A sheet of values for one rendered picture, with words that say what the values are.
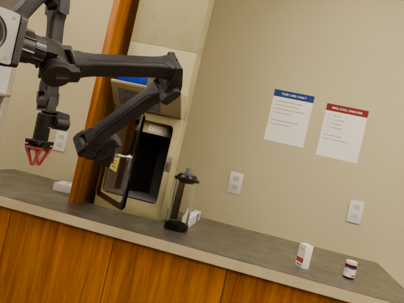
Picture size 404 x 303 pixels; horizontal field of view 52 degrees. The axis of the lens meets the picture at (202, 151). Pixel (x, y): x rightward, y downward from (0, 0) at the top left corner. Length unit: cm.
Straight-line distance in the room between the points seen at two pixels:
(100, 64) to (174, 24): 82
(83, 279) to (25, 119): 123
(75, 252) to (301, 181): 118
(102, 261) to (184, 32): 104
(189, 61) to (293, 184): 85
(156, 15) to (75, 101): 81
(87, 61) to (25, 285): 103
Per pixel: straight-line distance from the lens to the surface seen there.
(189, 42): 191
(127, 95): 186
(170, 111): 182
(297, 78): 227
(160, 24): 196
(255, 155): 222
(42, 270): 182
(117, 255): 167
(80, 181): 192
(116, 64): 120
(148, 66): 124
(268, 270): 154
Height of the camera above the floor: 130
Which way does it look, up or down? level
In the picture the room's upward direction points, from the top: 13 degrees clockwise
